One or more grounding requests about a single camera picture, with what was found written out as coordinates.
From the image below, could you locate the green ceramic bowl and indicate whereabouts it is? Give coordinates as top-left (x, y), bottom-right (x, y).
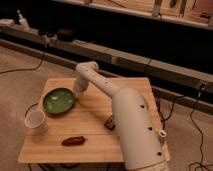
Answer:
top-left (42, 88), bottom-right (75, 115)

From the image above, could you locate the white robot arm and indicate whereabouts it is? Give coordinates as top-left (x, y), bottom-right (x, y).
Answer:
top-left (74, 62), bottom-right (169, 171)

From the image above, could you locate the brown chocolate bar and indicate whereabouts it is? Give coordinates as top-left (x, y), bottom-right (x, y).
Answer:
top-left (104, 116), bottom-right (115, 130)

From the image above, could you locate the wooden table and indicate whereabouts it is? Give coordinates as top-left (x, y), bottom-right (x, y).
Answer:
top-left (17, 77), bottom-right (171, 164)

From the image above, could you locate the black device on ledge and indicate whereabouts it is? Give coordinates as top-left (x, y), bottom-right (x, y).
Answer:
top-left (57, 29), bottom-right (75, 42)

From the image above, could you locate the brown sausage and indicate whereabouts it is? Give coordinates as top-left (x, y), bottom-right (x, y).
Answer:
top-left (61, 136), bottom-right (86, 146)

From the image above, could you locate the white patterned bottle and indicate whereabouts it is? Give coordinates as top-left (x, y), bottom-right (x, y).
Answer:
top-left (158, 130), bottom-right (167, 143)

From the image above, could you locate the white paper cup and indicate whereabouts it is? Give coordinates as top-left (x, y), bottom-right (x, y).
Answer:
top-left (24, 111), bottom-right (48, 135)

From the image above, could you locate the white spray bottle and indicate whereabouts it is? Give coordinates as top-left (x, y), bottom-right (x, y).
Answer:
top-left (17, 11), bottom-right (30, 31)

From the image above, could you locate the black floor cable left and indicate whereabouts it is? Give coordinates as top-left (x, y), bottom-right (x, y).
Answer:
top-left (0, 44), bottom-right (48, 76)

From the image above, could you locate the black floor cable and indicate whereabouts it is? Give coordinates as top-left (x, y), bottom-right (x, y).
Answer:
top-left (188, 89), bottom-right (213, 171)
top-left (0, 44), bottom-right (48, 76)

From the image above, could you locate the black floor cable right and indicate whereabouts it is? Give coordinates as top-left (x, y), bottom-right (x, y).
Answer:
top-left (188, 89), bottom-right (213, 171)

